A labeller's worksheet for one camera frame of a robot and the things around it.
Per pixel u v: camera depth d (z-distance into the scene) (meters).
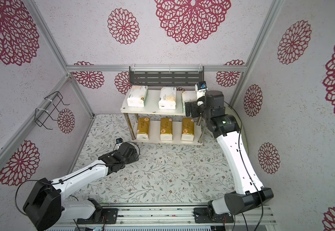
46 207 0.40
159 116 1.21
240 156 0.42
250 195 0.38
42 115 0.73
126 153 0.66
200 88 0.56
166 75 0.95
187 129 0.94
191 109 0.61
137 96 0.74
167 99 0.73
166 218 0.73
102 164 0.56
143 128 0.95
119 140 0.76
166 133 0.92
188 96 0.76
